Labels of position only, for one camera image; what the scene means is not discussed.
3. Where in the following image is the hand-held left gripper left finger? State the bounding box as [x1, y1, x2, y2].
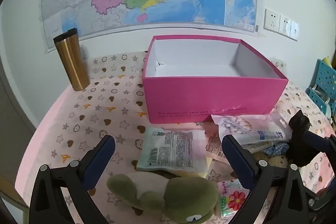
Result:
[28, 135, 116, 224]

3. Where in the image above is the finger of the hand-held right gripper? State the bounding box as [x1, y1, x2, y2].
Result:
[302, 132, 336, 155]
[308, 186, 336, 214]

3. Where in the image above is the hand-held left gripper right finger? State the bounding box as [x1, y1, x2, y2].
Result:
[221, 134, 319, 224]

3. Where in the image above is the black scrunchie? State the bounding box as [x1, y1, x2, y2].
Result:
[286, 110, 326, 167]

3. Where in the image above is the pink printed packet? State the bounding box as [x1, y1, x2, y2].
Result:
[203, 130, 229, 164]

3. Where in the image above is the yellow tissue pack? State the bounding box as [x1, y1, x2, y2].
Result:
[155, 157, 214, 179]

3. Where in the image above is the blue checkered scrunchie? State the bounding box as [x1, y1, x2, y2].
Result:
[263, 142, 289, 156]

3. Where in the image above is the cream plush rabbit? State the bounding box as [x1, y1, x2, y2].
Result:
[252, 152, 289, 168]

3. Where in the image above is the floral tissue pack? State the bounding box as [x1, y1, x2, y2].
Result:
[218, 178, 250, 216]

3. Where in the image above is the green plush toy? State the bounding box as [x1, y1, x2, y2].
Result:
[106, 174, 219, 224]

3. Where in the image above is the pink cardboard box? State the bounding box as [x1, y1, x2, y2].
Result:
[142, 35, 289, 125]

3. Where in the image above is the pink star-print tablecloth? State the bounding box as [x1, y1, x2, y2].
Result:
[14, 52, 336, 224]

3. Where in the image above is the blue pegboard rack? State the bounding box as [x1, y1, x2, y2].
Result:
[306, 59, 336, 119]

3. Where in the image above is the gold metal tumbler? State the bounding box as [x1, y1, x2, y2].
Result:
[53, 28, 91, 92]

